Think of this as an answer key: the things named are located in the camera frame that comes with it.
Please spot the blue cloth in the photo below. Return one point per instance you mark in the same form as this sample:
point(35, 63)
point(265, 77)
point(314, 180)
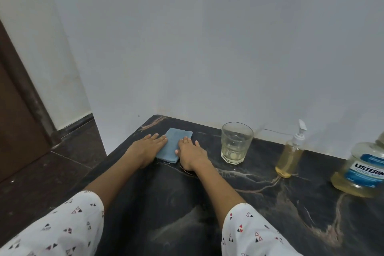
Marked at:
point(171, 146)

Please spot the person's left hand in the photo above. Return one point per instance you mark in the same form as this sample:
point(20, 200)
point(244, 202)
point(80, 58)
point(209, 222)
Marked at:
point(143, 151)

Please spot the clear drinking glass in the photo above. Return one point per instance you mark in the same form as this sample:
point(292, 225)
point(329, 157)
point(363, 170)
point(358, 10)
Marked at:
point(235, 144)

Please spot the person's left fingers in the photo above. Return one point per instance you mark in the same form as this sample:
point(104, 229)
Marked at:
point(156, 139)

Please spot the white patterned right sleeve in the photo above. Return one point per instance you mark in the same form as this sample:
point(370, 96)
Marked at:
point(255, 234)

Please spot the large mouthwash bottle blue label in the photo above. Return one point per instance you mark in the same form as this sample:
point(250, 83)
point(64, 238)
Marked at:
point(360, 168)

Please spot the person's right forearm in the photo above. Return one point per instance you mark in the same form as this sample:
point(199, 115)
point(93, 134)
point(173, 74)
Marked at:
point(217, 194)

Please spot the person's right hand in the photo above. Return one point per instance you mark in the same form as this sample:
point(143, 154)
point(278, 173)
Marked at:
point(192, 156)

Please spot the white patterned left sleeve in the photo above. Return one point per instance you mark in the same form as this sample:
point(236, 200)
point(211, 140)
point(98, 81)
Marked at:
point(57, 228)

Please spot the brown wooden door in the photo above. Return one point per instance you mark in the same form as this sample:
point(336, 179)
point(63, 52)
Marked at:
point(18, 120)

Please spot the white patterned sleeve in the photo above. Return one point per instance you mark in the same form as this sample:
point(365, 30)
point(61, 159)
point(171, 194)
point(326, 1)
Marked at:
point(57, 228)
point(255, 234)

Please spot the person's left forearm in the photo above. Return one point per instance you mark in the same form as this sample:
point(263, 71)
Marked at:
point(115, 178)

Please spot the person's right thumb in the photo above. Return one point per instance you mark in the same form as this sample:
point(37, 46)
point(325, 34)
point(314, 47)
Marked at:
point(177, 152)

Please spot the clear pump bottle yellow liquid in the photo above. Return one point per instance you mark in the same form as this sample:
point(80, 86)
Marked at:
point(289, 159)

